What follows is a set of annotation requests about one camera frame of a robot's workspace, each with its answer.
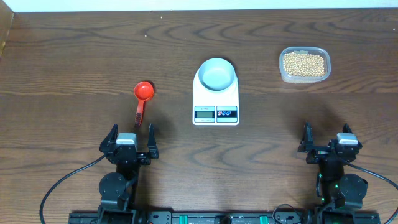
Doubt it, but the left black cable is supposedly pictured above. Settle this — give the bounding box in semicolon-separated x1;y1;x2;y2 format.
39;154;106;224

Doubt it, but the grey bowl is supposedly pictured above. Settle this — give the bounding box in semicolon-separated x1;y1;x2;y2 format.
198;58;236;91

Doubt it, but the red measuring scoop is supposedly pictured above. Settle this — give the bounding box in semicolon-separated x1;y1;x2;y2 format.
134;81;155;127

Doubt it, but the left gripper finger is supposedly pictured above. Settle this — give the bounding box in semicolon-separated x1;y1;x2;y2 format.
147;124;159;158
99;124;118;153

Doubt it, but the black cable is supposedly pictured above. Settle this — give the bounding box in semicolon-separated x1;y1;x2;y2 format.
346;162;398;224
39;154;106;224

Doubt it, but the white digital kitchen scale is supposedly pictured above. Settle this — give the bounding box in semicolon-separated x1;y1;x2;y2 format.
192;69;240;126

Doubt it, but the right black cable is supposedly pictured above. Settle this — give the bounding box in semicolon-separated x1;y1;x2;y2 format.
346;162;398;224

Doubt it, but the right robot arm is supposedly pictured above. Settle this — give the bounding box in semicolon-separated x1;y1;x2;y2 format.
298;123;368;223

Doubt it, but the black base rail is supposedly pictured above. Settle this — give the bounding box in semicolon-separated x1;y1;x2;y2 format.
68;210;382;224

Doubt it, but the clear plastic soybean container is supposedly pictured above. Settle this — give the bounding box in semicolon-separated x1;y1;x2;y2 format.
279;47;331;84

